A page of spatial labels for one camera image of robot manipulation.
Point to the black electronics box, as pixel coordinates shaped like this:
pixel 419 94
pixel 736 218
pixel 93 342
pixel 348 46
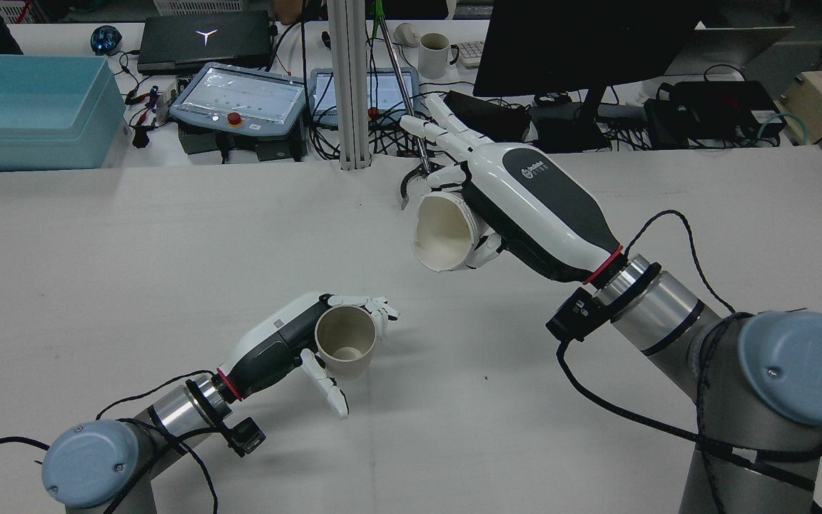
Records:
pixel 718 107

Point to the blue black computer mouse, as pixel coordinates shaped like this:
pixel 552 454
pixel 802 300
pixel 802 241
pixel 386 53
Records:
pixel 106 39

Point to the beige paper cup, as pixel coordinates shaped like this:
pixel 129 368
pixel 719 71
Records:
pixel 354 364

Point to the aluminium profile post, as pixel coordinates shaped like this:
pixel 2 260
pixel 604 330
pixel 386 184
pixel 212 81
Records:
pixel 348 86

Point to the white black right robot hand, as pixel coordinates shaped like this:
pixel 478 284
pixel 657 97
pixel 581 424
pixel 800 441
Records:
pixel 525 193

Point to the grey flat panel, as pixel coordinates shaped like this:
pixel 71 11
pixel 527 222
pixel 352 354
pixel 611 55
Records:
pixel 732 50

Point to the white paper cup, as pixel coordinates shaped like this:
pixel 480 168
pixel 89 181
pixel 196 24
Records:
pixel 439 235

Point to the light blue plastic bin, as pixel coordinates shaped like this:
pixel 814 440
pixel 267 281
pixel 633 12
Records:
pixel 26 107

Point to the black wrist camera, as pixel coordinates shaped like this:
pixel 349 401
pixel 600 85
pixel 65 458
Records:
pixel 576 318
pixel 248 437

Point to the black laptop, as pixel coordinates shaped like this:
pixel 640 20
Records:
pixel 204 43

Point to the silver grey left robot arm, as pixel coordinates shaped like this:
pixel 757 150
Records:
pixel 90 464

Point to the white keyboard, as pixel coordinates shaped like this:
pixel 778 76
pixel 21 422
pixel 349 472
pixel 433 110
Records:
pixel 473 55

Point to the grey teach pendant behind post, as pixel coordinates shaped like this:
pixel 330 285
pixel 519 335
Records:
pixel 389 93

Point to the white computer mouse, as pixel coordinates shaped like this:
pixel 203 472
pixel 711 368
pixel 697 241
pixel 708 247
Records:
pixel 406 34

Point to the black monitor with stand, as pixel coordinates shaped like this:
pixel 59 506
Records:
pixel 582 43

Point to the grey ceramic mug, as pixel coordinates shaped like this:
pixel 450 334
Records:
pixel 434 57

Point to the grey teach pendant red button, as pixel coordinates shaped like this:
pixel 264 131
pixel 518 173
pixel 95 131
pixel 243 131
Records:
pixel 240 96

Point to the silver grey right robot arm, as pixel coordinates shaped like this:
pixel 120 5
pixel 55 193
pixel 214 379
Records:
pixel 775 400

